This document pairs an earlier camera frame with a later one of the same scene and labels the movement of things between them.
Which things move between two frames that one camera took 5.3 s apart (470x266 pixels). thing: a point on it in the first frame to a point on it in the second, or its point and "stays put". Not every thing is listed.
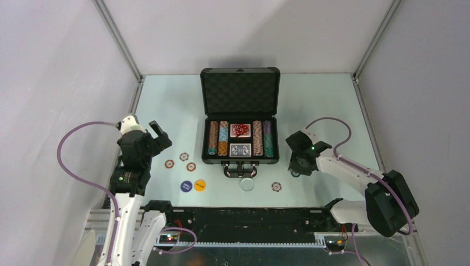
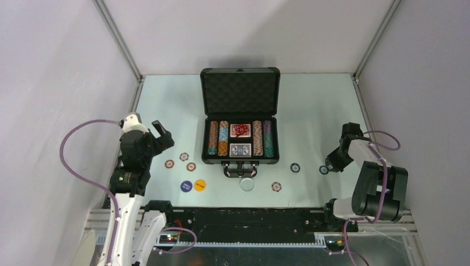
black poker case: (240, 126) stays put
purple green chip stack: (268, 147) stays put
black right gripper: (293, 166) to (336, 165)
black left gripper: (160, 142) stays put
